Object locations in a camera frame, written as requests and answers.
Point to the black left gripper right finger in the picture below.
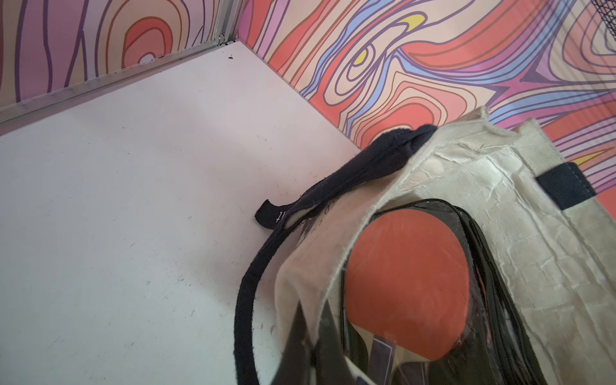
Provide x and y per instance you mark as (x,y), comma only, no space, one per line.
(330,361)

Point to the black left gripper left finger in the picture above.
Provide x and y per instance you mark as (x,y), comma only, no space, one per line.
(295,366)

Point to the cream canvas tote bag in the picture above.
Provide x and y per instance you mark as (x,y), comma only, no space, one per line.
(552,241)

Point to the black ping pong case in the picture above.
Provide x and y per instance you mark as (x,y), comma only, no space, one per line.
(514,353)

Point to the clear red paddle case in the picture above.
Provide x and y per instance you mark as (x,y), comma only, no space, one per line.
(408,298)

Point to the black wire basket back wall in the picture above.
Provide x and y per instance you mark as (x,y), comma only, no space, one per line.
(606,9)

